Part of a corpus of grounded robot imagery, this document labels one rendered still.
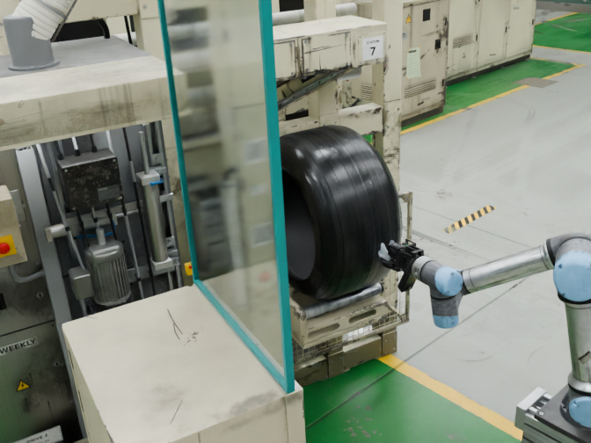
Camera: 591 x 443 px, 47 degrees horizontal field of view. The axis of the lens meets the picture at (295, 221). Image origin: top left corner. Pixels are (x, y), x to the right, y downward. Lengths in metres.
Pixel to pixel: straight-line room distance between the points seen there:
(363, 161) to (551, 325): 2.12
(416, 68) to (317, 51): 4.72
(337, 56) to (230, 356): 1.28
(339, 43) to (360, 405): 1.74
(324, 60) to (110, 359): 1.33
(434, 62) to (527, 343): 4.11
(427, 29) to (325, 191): 5.18
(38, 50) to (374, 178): 1.08
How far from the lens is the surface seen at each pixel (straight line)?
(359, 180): 2.19
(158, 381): 1.58
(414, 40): 7.07
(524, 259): 2.06
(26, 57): 2.16
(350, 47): 2.54
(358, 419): 3.33
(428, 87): 7.37
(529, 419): 2.43
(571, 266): 1.88
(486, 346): 3.83
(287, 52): 2.41
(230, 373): 1.56
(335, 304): 2.43
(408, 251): 2.11
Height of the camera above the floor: 2.22
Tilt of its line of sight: 26 degrees down
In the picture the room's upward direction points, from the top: 3 degrees counter-clockwise
